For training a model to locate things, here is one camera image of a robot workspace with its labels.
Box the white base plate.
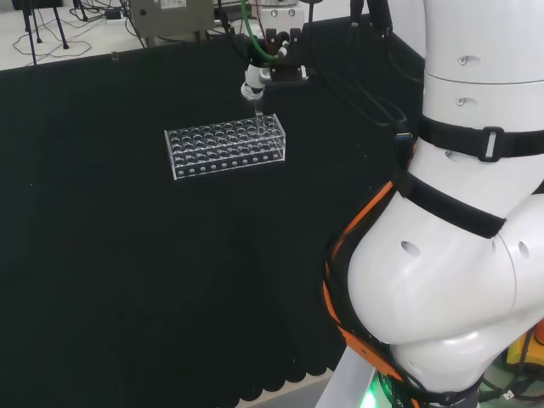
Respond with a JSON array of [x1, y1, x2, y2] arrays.
[[316, 342, 379, 408]]

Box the grey metal box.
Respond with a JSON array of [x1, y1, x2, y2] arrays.
[[128, 0, 217, 38]]

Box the clear acrylic test tube rack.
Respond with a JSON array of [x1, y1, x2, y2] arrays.
[[163, 113, 287, 181]]

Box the yellow stop button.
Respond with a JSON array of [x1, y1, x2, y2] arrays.
[[505, 316, 544, 375]]

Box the black bench cloth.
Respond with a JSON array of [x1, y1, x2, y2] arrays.
[[0, 14, 426, 405]]

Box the thin black floor cable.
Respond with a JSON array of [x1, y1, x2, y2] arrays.
[[11, 23, 93, 59]]

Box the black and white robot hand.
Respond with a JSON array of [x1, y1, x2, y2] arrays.
[[241, 0, 310, 102]]

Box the orange cable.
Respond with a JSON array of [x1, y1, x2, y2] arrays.
[[321, 180, 422, 408]]

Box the green cable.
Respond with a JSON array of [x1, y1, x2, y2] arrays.
[[240, 0, 281, 60]]

